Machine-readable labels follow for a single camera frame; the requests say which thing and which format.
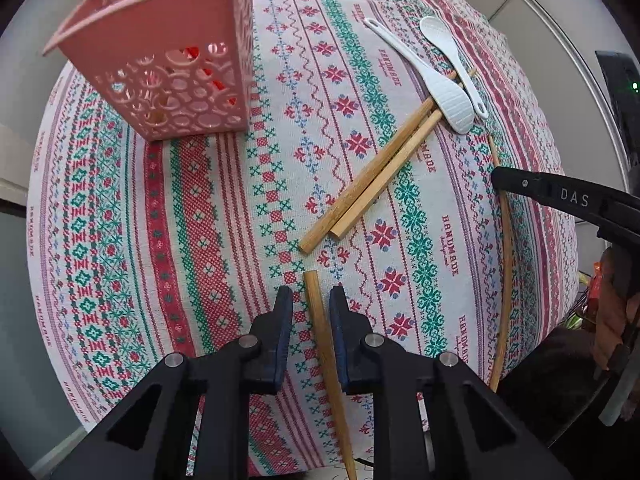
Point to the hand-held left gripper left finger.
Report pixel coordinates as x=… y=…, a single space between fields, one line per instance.
x=285 y=330

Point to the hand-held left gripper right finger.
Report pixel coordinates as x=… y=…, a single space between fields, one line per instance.
x=337 y=330

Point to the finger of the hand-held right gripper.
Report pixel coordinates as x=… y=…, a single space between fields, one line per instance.
x=550 y=190

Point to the white rice paddle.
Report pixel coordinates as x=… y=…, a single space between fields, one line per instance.
x=452 y=105

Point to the white soup spoon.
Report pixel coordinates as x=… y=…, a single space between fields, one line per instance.
x=432 y=29

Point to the pink perforated utensil basket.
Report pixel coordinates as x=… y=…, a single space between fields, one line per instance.
x=125 y=30

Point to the person's right hand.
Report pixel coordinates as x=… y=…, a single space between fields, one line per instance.
x=607 y=320

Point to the orange plastic bag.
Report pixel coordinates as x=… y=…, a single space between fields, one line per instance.
x=596 y=284

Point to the patterned striped tablecloth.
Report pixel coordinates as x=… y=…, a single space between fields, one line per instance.
x=200 y=240

